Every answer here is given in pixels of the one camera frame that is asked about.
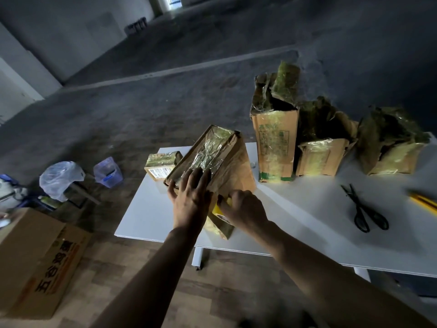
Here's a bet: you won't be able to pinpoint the person's left forearm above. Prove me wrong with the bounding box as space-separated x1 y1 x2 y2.
89 226 204 328

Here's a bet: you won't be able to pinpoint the tall opened cardboard box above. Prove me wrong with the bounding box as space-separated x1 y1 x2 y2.
249 61 301 183

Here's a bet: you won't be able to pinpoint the row of dark bottles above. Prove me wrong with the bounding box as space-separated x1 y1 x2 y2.
124 17 148 34

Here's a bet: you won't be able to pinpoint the yellow utility knife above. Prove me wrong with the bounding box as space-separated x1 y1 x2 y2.
407 190 437 215

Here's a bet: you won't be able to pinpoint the clear plastic container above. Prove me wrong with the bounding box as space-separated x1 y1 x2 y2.
93 156 123 188

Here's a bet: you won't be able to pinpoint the pile of clutter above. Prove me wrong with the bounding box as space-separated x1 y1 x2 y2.
0 173 62 229

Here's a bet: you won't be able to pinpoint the large brown cardboard carton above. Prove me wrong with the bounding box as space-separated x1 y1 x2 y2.
0 208 92 320

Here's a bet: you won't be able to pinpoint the white plastic bag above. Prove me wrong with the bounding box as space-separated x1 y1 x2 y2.
39 161 86 202

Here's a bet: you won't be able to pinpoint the person's left hand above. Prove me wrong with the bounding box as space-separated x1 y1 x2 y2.
167 167 213 233

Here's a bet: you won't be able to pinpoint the person's right forearm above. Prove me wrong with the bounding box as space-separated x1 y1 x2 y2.
250 220 437 328

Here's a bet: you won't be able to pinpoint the black scissors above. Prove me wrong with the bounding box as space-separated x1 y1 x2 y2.
341 184 390 233

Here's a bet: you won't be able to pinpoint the brown taped cardboard box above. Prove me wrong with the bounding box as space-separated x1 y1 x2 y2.
163 125 257 240

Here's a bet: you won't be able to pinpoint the small taped cardboard box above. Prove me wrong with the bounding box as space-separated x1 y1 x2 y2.
144 151 183 182

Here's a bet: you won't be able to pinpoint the white table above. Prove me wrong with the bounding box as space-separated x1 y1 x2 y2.
114 133 437 299

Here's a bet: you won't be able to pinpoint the person's right hand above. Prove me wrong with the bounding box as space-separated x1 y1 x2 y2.
217 190 270 233

